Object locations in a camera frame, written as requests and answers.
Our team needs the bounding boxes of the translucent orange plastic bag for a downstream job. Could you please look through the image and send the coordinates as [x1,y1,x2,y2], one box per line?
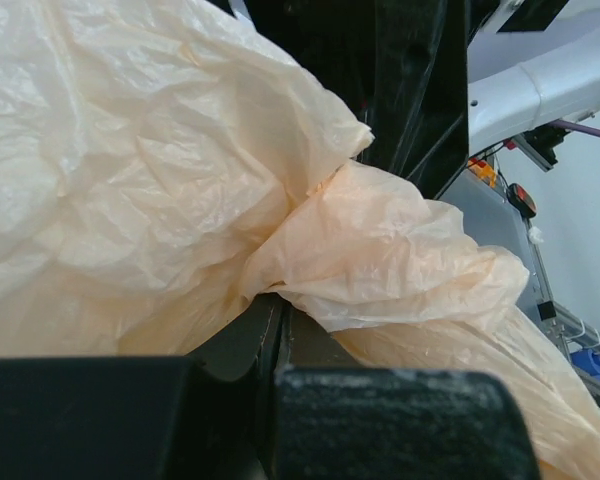
[0,1,600,479]

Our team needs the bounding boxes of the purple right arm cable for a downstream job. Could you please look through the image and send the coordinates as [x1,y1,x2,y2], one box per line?
[554,117,600,145]

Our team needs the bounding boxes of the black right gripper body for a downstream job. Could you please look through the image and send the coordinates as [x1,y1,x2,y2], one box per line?
[229,0,469,198]

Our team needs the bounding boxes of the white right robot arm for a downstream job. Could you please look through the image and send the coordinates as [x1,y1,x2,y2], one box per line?
[221,1,600,198]

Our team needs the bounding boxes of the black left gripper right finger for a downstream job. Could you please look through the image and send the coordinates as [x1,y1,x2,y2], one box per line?
[272,308,540,479]

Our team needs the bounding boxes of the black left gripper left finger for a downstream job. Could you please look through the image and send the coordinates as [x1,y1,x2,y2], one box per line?
[0,295,283,479]

